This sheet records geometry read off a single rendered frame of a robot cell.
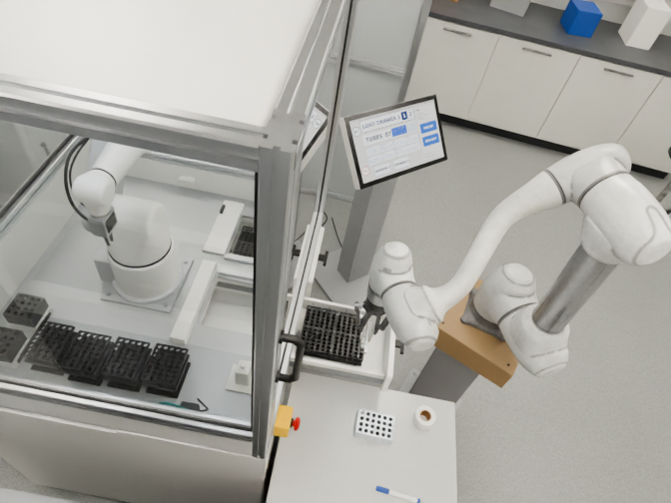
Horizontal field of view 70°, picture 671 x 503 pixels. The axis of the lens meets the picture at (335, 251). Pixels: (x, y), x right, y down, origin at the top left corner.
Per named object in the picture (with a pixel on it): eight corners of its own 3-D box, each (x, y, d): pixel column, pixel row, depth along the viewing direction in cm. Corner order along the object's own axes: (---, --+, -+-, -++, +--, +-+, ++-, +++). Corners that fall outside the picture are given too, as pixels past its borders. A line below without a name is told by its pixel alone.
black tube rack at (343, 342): (364, 326, 176) (367, 316, 171) (359, 369, 165) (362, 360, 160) (306, 314, 176) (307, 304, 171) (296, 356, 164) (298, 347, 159)
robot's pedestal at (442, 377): (461, 400, 254) (523, 324, 197) (436, 447, 236) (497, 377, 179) (412, 368, 262) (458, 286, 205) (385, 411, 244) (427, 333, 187)
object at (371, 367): (386, 321, 179) (390, 312, 175) (381, 385, 162) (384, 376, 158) (282, 300, 179) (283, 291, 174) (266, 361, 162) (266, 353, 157)
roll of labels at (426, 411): (419, 433, 161) (423, 429, 158) (408, 415, 164) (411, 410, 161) (436, 424, 163) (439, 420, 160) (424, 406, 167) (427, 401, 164)
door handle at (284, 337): (299, 377, 104) (308, 331, 89) (297, 388, 102) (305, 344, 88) (277, 373, 104) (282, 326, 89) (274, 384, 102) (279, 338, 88)
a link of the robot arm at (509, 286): (500, 285, 187) (527, 251, 170) (524, 325, 176) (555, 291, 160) (464, 291, 182) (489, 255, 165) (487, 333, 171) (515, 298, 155)
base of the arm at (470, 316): (514, 299, 191) (521, 291, 187) (505, 342, 177) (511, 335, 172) (471, 280, 193) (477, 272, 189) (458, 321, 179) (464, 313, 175)
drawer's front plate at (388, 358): (390, 321, 181) (397, 304, 173) (384, 392, 162) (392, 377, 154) (385, 320, 181) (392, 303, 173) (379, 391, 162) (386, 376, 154)
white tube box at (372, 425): (392, 420, 162) (395, 415, 159) (390, 444, 157) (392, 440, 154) (356, 411, 162) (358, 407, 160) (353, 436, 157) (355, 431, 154)
